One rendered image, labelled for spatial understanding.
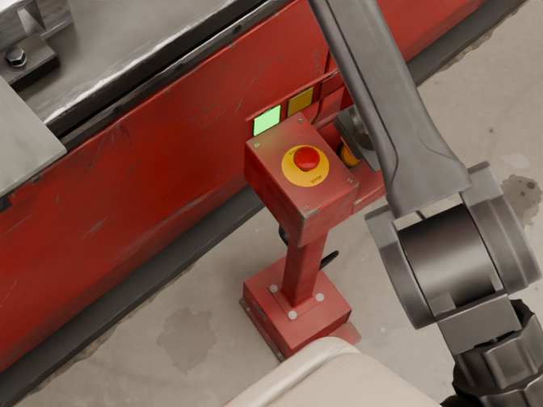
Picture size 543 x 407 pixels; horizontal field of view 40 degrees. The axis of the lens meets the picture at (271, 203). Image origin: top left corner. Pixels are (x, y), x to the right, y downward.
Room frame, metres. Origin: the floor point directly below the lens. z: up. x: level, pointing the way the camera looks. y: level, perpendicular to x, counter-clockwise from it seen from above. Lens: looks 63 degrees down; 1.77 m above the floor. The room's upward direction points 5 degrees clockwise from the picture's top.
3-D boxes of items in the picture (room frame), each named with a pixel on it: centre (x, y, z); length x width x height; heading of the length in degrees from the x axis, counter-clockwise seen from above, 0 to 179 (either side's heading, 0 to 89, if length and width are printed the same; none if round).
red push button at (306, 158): (0.57, -0.05, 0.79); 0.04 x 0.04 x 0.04
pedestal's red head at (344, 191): (0.61, -0.08, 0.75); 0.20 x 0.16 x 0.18; 129
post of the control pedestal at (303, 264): (0.61, -0.08, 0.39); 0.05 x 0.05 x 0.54; 39
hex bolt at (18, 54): (0.63, 0.37, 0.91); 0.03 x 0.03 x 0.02
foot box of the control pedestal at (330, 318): (0.58, -0.10, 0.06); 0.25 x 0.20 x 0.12; 39
